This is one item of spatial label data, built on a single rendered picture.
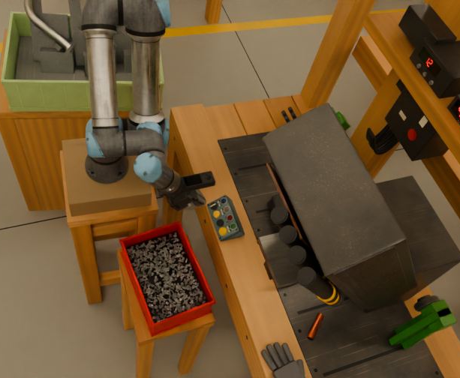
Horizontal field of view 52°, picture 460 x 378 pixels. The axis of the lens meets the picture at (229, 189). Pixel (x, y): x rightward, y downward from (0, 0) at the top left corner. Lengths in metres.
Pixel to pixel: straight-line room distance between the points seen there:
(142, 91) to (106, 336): 1.34
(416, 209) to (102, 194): 1.02
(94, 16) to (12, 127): 0.93
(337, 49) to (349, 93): 1.76
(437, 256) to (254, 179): 0.72
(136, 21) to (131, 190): 0.58
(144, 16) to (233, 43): 2.40
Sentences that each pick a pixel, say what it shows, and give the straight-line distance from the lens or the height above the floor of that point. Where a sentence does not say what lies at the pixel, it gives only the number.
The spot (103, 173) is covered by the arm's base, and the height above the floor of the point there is 0.98.
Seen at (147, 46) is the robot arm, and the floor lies 1.41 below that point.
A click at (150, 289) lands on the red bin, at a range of 1.57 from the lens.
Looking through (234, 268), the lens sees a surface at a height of 0.90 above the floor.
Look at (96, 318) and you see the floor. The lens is 2.47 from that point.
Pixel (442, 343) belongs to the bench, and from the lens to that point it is 1.81.
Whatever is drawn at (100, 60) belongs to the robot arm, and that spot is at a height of 1.41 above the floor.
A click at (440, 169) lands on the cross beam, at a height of 1.23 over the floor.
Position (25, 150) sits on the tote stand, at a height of 0.54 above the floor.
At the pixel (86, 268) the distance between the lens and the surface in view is 2.10.
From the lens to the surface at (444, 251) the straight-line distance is 1.49.
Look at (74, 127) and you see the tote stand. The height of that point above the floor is 0.69.
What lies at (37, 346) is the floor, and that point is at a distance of 2.47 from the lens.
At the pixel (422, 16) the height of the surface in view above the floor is 1.63.
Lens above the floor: 2.34
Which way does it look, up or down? 55 degrees down
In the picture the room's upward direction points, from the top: 17 degrees clockwise
